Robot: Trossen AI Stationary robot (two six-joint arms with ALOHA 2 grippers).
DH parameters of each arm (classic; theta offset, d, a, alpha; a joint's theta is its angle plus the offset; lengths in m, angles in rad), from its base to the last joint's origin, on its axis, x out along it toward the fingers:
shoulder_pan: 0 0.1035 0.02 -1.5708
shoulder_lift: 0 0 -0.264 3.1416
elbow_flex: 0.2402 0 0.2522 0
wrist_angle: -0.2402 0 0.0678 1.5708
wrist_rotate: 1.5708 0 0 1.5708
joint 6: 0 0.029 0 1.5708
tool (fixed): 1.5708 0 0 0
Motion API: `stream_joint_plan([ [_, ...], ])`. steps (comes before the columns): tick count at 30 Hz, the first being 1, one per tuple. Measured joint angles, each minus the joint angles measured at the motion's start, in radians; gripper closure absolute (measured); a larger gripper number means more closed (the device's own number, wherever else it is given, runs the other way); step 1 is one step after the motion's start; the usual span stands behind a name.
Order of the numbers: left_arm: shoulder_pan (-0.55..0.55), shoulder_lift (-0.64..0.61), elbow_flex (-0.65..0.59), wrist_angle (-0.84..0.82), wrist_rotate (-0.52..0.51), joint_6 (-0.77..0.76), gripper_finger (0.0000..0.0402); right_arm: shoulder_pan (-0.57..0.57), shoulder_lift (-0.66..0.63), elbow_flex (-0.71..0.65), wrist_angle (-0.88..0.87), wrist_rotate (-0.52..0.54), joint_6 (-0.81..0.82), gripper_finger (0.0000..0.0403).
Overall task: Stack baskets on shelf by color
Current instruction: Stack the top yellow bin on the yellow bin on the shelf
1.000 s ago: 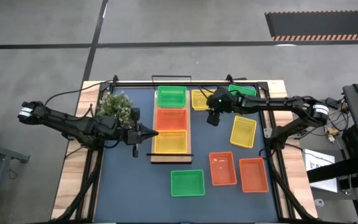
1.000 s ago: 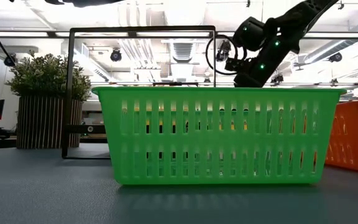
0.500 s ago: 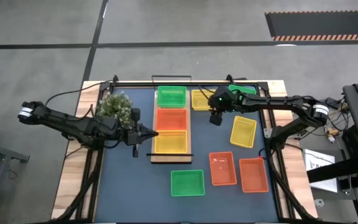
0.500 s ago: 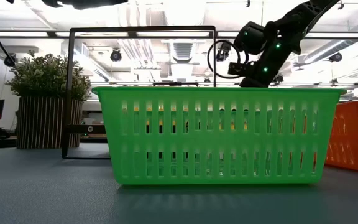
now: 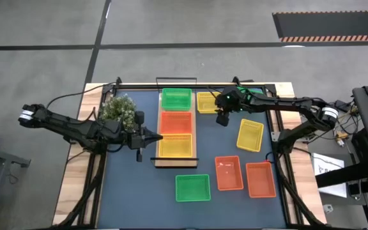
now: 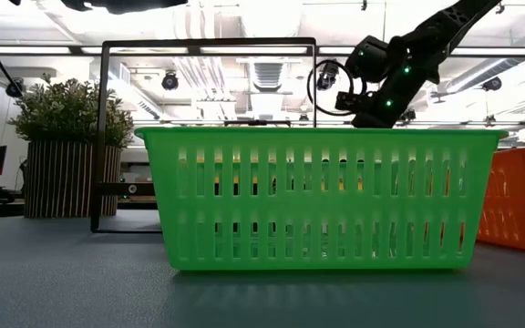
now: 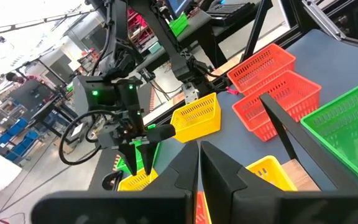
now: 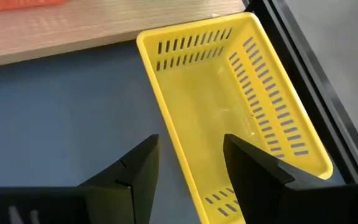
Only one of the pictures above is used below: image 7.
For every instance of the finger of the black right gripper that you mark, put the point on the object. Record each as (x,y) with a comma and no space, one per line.
(148,155)
(130,157)

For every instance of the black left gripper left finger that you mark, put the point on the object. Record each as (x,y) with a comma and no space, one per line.
(120,208)

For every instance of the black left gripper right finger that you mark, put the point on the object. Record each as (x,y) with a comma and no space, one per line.
(291,208)

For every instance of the green plastic basket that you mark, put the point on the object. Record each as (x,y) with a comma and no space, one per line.
(346,130)
(121,165)

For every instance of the yellow plastic basket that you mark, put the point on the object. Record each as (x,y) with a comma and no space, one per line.
(137,183)
(269,174)
(197,118)

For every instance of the orange plastic basket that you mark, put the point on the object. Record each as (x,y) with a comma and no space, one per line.
(200,208)
(259,67)
(294,93)

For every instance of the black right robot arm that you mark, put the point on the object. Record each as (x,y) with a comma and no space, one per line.
(117,46)

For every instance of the teal box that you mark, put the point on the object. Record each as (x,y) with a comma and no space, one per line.
(154,47)

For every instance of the blue storage bin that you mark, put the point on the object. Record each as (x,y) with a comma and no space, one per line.
(32,135)
(22,123)
(15,152)

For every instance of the person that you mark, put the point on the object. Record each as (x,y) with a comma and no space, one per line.
(14,77)

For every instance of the metal storage rack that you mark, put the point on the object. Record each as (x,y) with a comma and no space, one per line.
(8,109)

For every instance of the green plastic box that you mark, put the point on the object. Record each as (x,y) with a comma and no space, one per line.
(179,25)

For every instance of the computer monitor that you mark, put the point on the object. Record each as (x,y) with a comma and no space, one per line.
(177,6)

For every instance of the dark grey desk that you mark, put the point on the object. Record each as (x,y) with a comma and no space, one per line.
(197,23)

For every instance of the black keyboard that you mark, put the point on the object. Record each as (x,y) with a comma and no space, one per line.
(232,12)

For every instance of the black frame clamp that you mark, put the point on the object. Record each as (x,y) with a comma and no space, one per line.
(104,182)

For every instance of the white metal bracket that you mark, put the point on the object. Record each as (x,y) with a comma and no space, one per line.
(190,93)

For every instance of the black aluminium table frame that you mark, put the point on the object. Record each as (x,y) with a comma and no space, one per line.
(292,15)

